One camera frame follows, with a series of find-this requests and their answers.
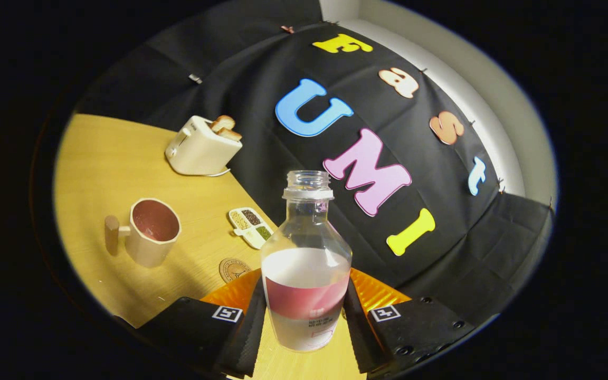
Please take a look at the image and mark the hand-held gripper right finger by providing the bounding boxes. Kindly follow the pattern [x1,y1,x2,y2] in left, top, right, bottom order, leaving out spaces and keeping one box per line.
[342,268,476,378]

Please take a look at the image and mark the clear juice bottle red label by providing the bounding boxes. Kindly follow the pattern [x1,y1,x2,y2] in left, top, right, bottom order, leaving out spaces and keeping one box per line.
[260,170,353,353]

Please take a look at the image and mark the round wooden coaster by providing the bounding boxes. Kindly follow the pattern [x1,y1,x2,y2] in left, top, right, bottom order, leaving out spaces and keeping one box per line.
[218,258,253,284]

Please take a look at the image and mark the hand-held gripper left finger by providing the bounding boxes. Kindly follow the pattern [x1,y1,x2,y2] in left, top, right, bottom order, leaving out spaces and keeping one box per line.
[135,268,268,378]

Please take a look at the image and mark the cream cup wooden handle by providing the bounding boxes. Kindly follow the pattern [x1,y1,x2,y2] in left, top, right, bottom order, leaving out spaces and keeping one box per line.
[104,198,182,268]

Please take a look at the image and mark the white divided seasoning dish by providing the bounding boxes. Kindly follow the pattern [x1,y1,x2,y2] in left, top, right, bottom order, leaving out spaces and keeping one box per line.
[228,207,274,250]

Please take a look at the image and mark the wooden table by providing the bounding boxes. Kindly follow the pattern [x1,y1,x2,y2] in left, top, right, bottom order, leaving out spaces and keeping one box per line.
[53,112,368,380]

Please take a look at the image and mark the cream toaster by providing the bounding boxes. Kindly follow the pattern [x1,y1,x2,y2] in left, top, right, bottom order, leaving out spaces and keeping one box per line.
[165,115,243,176]

